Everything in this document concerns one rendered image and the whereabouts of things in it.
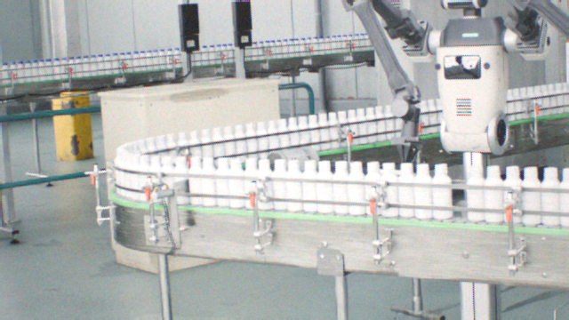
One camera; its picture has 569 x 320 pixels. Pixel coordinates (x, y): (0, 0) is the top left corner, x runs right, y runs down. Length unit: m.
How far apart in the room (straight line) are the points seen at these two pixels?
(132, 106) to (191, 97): 0.40
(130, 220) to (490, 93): 1.38
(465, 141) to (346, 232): 0.67
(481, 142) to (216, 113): 3.85
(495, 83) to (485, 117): 0.13
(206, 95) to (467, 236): 4.40
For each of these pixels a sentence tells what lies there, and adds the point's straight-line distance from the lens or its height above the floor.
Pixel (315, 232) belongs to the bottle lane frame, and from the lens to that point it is 3.74.
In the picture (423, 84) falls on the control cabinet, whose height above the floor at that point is 0.98.
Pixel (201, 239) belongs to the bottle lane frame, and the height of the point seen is 0.89.
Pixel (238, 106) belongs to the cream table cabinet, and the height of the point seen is 1.03.
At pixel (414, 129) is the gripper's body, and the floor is 1.25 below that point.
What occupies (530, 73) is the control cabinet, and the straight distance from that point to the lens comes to 10.62.
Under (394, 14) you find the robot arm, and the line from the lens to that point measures 4.05.
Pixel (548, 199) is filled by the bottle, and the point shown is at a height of 1.08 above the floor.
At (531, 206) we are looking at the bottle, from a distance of 3.40.
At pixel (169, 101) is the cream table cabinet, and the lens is 7.51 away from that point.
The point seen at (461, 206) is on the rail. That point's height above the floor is 1.03.
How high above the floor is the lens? 1.66
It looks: 7 degrees down
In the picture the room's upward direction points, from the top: 3 degrees counter-clockwise
